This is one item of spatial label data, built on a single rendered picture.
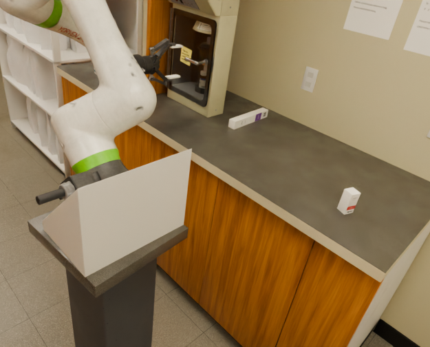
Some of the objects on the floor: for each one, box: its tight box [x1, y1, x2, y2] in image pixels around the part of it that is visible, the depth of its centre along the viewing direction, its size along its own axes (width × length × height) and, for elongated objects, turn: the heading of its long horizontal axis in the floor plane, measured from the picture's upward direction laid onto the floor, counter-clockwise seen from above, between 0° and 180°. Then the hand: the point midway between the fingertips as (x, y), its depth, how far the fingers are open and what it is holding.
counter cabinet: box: [61, 76, 430, 347], centre depth 207 cm, size 67×205×90 cm, turn 33°
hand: (177, 61), depth 163 cm, fingers open, 13 cm apart
